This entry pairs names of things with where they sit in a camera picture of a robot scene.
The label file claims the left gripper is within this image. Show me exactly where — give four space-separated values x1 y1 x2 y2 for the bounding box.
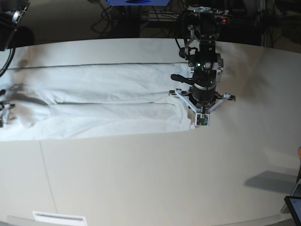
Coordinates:
189 81 216 113

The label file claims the white T-shirt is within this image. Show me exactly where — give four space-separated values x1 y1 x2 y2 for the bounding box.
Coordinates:
0 60 191 141

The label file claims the power strip with red light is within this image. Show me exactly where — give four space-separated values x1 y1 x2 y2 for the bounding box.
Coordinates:
205 16 233 24

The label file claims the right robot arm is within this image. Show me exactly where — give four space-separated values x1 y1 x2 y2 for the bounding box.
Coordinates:
0 0 30 51

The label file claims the tablet with dark frame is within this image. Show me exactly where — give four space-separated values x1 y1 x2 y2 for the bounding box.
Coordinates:
284 196 301 226

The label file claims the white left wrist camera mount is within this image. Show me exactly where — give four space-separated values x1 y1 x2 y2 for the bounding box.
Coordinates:
169 88 236 127

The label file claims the blue box overhead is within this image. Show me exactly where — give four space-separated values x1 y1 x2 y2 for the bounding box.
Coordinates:
106 0 170 6

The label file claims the white paper label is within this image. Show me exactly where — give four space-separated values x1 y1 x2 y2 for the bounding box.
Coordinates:
32 211 87 226

